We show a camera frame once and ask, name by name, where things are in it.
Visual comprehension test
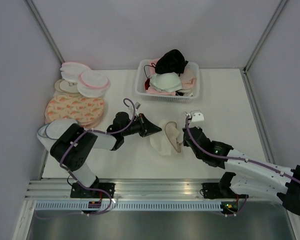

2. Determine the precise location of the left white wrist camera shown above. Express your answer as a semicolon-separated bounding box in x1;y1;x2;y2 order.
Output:
134;102;141;110

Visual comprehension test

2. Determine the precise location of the pink trimmed bag at back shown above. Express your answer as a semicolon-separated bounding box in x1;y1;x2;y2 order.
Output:
60;61;91;83

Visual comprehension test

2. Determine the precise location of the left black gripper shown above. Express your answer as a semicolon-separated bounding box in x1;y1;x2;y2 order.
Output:
122;113;162;138

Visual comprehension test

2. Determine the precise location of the aluminium mounting rail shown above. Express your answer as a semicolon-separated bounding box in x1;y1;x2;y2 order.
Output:
24;178;297;201

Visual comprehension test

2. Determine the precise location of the left aluminium frame post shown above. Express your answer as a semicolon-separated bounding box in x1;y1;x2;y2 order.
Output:
24;0;65;64

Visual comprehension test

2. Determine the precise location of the beige trimmed mesh laundry bag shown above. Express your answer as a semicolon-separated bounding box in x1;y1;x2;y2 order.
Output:
149;119;183;157

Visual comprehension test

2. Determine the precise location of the pink trimmed mesh laundry bag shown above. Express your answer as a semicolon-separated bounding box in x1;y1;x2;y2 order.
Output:
77;70;111;98

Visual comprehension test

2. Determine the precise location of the beige flat laundry bag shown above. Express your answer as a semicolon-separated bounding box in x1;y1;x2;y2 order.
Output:
54;79;79;94

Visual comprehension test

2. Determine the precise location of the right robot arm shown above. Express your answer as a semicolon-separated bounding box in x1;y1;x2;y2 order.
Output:
183;127;300;216

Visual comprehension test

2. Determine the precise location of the carrot print laundry bag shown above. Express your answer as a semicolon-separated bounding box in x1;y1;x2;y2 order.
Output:
45;95;106;128

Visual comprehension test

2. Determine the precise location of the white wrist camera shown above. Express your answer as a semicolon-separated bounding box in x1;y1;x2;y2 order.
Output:
134;102;141;110
186;110;205;123

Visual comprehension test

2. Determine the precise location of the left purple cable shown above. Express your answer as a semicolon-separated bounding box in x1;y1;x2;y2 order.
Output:
59;98;138;191

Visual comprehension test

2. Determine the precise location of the aluminium frame post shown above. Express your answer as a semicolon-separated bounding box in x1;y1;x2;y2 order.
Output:
242;0;289;75
24;0;65;64

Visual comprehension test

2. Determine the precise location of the white plastic basket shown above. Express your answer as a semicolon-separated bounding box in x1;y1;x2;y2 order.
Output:
134;59;201;103

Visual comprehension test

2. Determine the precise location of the right aluminium frame post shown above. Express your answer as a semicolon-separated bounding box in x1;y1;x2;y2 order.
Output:
242;0;289;75

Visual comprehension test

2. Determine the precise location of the white slotted cable duct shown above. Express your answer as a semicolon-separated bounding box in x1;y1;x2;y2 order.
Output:
64;201;222;212

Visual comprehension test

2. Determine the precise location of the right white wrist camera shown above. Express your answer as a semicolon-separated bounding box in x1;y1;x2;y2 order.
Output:
186;110;205;123

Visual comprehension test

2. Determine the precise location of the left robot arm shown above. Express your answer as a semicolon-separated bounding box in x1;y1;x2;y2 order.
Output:
49;111;162;199

